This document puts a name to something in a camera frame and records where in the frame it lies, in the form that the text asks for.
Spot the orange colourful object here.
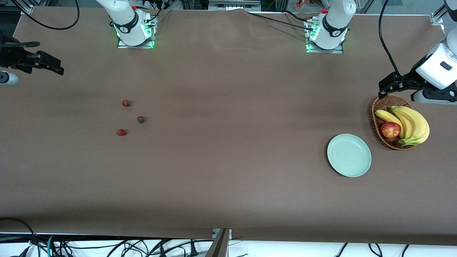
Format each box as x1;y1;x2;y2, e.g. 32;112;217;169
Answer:
295;0;332;9

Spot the yellow banana bunch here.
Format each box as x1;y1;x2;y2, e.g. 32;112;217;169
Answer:
375;105;430;147

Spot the aluminium corner bracket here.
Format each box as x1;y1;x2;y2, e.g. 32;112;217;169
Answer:
430;12;447;26

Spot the pale green round plate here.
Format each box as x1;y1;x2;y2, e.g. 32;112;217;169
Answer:
327;133;372;178

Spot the brown wicker basket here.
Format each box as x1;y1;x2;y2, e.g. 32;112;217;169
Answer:
372;94;418;151

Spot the grey metal box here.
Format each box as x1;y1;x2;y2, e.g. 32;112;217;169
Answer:
208;0;262;11

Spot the black looped floor cable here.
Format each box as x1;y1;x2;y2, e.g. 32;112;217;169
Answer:
0;217;38;257

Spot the aluminium frame profile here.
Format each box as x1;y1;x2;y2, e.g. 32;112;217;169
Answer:
11;0;35;15

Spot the brown table cover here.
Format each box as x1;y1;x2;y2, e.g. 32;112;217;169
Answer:
0;6;457;246

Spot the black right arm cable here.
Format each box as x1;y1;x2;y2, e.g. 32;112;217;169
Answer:
11;0;80;30

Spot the thin grey cable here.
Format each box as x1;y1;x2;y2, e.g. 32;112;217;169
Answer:
145;9;172;27

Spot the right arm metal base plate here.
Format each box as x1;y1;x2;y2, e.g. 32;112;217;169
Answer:
117;16;157;49

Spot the short black table cable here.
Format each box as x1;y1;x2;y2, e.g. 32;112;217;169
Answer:
284;10;315;22

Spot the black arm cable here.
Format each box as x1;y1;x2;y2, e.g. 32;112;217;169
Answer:
11;0;80;30
378;0;404;77

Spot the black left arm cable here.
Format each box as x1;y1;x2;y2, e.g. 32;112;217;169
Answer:
378;0;404;77

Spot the long black table cable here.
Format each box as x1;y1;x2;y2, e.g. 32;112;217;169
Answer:
246;12;315;31

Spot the red apple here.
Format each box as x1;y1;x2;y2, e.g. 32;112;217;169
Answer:
380;122;402;139

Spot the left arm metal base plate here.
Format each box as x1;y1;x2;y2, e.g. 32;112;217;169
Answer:
306;20;344;54

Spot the aluminium table post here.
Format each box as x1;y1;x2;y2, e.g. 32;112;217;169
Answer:
205;228;232;257

